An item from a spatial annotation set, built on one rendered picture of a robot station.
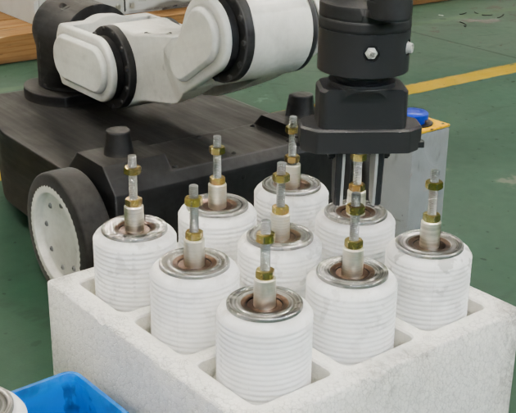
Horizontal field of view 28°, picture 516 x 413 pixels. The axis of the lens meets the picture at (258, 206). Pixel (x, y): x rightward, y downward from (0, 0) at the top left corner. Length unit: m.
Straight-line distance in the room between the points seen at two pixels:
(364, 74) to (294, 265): 0.26
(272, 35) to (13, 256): 0.60
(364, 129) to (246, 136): 0.72
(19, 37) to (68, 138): 1.27
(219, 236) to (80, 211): 0.32
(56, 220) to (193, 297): 0.54
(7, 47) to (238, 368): 2.12
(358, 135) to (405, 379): 0.26
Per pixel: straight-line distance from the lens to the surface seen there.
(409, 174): 1.35
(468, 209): 1.96
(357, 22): 0.95
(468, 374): 1.17
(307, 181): 1.32
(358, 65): 0.96
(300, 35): 1.48
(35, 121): 1.88
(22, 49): 3.04
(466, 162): 2.21
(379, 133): 1.00
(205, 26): 1.45
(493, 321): 1.17
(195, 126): 1.83
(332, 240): 1.20
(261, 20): 1.44
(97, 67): 1.75
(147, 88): 1.71
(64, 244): 1.56
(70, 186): 1.49
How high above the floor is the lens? 0.71
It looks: 22 degrees down
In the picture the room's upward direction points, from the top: 1 degrees clockwise
